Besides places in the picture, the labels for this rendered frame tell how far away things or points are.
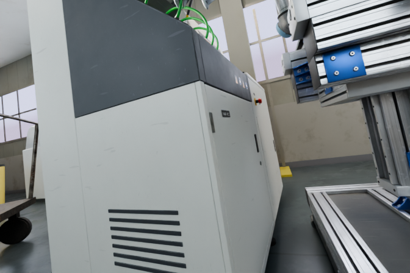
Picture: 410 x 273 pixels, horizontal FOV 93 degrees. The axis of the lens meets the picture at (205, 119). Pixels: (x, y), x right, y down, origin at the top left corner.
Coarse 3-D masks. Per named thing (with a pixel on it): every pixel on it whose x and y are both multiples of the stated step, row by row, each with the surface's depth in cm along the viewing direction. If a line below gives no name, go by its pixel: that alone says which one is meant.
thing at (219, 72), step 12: (204, 48) 62; (204, 60) 60; (216, 60) 70; (228, 60) 85; (204, 72) 58; (216, 72) 68; (228, 72) 82; (240, 72) 103; (216, 84) 65; (228, 84) 78; (240, 96) 93
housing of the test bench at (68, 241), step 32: (32, 0) 93; (32, 32) 93; (64, 32) 82; (64, 64) 82; (64, 96) 82; (64, 128) 81; (64, 160) 81; (64, 192) 81; (64, 224) 81; (64, 256) 81
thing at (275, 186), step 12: (192, 24) 143; (252, 84) 128; (252, 96) 120; (264, 96) 173; (264, 108) 159; (264, 120) 146; (264, 132) 136; (264, 144) 127; (264, 156) 119; (276, 156) 172; (276, 168) 157; (276, 180) 145; (276, 192) 136; (276, 204) 128
